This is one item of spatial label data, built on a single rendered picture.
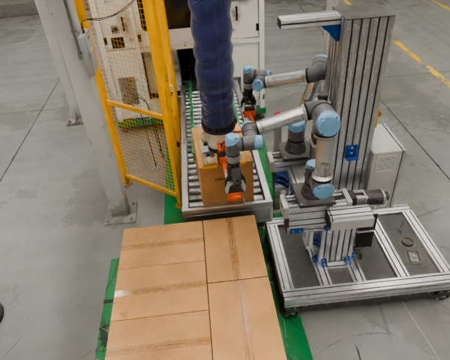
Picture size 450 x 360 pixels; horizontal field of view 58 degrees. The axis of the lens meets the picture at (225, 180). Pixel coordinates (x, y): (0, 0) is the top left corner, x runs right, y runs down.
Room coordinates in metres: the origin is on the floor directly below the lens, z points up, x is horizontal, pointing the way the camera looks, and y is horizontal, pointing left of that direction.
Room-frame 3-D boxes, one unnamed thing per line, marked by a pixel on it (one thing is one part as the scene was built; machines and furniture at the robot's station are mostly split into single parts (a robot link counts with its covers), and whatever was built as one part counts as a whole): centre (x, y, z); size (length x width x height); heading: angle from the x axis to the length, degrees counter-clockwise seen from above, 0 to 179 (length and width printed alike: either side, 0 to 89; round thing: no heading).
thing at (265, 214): (2.37, 0.00, 0.48); 0.70 x 0.03 x 0.15; 93
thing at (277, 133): (2.97, -0.48, 0.50); 0.07 x 0.07 x 1.00; 3
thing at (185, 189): (3.53, 0.38, 0.50); 2.31 x 0.05 x 0.19; 3
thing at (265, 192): (3.56, -0.27, 0.50); 2.31 x 0.05 x 0.19; 3
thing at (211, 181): (2.73, 0.02, 0.75); 0.60 x 0.40 x 0.40; 7
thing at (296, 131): (2.43, -0.52, 1.20); 0.13 x 0.12 x 0.14; 162
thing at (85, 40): (3.08, 0.94, 1.62); 0.20 x 0.05 x 0.30; 3
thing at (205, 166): (2.35, 0.11, 1.12); 0.34 x 0.10 x 0.05; 6
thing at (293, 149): (2.43, -0.52, 1.09); 0.15 x 0.15 x 0.10
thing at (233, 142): (1.78, -0.06, 1.53); 0.09 x 0.08 x 0.11; 92
